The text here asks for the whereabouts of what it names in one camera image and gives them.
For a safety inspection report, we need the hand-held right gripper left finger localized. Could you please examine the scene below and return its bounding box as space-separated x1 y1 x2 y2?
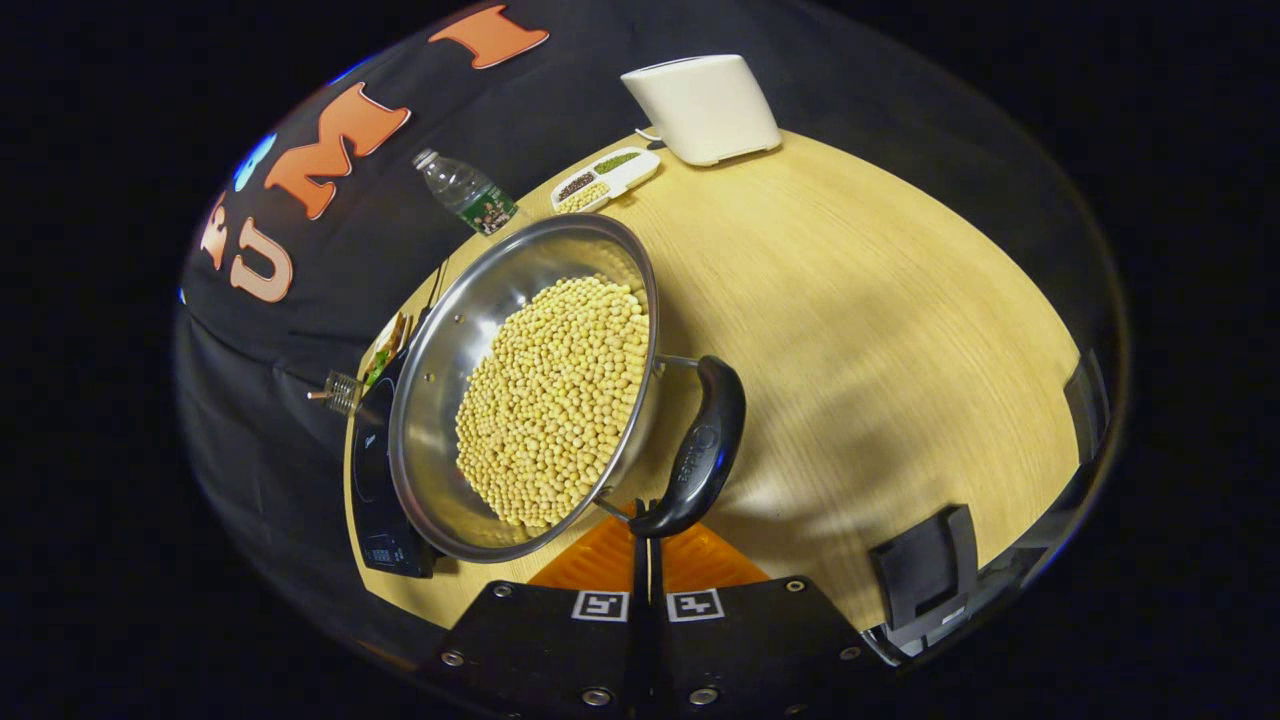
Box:
415 500 651 720

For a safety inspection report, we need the black induction cooktop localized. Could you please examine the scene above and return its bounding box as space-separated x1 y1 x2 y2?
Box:
350 310 446 581

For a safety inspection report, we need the pile of yellow soybeans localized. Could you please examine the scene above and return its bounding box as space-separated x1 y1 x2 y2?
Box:
455 275 651 531

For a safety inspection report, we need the sandwich with lettuce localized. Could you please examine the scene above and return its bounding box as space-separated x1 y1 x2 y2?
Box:
362 312 413 388

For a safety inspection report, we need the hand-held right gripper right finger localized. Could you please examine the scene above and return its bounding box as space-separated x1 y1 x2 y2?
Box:
650 520 883 720

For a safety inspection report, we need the white toaster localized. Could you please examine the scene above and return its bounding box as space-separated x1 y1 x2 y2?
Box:
620 54 783 167

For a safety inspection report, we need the stainless steel pot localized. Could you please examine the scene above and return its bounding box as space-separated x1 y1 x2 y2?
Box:
388 212 748 564

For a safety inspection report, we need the white divided dish of beans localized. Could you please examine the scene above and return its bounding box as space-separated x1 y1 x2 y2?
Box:
550 147 662 215

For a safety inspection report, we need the clear plastic water bottle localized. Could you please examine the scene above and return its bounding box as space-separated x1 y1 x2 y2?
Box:
413 148 519 238

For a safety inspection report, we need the black rectangular object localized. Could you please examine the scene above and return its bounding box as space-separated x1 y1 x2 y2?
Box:
868 503 979 633

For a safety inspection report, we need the wire mesh holder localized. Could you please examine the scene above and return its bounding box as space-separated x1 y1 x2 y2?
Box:
307 370 364 417

